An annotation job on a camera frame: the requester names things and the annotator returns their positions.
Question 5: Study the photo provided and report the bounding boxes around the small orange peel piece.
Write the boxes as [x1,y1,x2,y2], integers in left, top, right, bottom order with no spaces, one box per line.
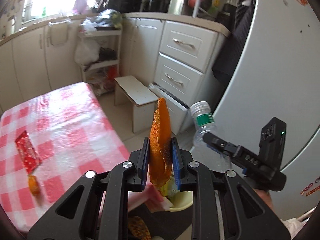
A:
[28,174,40,195]

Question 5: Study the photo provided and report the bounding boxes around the person's right hand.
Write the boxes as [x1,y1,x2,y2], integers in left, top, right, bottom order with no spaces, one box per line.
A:
[254,189,280,220]

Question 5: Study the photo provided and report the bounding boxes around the black plastic bag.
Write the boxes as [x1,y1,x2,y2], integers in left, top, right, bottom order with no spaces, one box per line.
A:
[96,9,124,28]

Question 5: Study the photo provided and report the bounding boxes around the yellow patterned object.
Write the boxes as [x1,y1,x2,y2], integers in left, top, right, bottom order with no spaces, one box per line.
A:
[128,216,152,240]

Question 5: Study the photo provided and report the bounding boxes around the red plastic bag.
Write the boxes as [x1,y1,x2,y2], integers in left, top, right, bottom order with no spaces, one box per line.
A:
[105,69,119,85]

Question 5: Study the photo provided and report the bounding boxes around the red pot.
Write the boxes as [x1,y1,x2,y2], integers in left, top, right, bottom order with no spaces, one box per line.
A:
[187,0,213,12]

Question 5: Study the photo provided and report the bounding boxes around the purple bag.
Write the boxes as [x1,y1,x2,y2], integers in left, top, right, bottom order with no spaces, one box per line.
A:
[74,0,90,14]

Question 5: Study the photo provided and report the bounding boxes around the hanging white plastic bag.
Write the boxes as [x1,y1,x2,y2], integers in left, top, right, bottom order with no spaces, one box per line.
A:
[74,39,100,64]

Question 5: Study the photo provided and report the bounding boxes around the black wok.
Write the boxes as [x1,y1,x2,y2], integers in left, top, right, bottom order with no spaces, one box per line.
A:
[99,47,118,62]

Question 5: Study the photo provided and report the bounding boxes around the cream base cabinets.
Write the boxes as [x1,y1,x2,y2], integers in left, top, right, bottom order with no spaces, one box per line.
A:
[0,17,165,105]

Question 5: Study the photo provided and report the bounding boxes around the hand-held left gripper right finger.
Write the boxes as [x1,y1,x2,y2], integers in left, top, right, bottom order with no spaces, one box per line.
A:
[171,136,292,240]

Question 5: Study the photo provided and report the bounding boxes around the long orange peel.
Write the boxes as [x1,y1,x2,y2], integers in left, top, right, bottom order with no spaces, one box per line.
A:
[149,97,173,187]

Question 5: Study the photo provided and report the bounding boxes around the white refrigerator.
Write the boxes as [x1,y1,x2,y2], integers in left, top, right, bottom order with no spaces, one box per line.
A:
[212,0,320,228]

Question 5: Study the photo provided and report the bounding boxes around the red snack packet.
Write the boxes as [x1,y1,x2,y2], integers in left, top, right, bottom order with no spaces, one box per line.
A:
[15,130,42,174]

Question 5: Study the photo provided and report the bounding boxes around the black mesh cloth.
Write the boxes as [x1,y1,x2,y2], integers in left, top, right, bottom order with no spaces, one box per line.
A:
[212,0,258,83]

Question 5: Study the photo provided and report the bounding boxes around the white door-hung bin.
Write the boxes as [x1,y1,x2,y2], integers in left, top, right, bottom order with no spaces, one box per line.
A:
[47,21,70,46]

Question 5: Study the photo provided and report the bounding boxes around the black blender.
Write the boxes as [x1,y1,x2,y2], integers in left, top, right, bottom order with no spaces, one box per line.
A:
[216,0,248,28]

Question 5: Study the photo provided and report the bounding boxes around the small white plastic bag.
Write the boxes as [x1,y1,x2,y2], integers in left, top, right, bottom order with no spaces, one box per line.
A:
[80,19,98,32]

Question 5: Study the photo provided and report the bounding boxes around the cream drawer unit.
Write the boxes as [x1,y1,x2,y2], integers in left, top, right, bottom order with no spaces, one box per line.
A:
[149,20,225,137]

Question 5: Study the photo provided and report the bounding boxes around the white thermos jug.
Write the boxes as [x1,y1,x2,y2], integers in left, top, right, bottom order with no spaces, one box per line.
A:
[7,16,16,36]

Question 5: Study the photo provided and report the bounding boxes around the yellow bowl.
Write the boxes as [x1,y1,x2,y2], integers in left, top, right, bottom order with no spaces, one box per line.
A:
[162,190,194,212]

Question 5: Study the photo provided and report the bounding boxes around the clear plastic bottle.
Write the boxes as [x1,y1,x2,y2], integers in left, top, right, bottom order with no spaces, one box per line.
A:
[190,101,232,173]

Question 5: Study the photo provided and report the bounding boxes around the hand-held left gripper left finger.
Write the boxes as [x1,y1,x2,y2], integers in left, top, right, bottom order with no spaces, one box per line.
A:
[27,137,150,240]

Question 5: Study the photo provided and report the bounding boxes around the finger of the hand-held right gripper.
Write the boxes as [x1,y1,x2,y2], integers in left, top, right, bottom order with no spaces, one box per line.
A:
[203,131,241,160]

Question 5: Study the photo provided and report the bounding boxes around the pink checked plastic tablecloth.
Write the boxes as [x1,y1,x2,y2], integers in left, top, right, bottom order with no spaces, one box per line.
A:
[0,81,170,233]

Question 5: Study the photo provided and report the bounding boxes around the white step stool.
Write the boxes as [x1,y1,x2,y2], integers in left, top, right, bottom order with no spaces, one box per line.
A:
[114,76,158,133]

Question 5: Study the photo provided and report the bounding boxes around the white tiered cart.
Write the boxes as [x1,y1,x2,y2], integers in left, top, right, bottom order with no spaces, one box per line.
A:
[77,29,123,93]

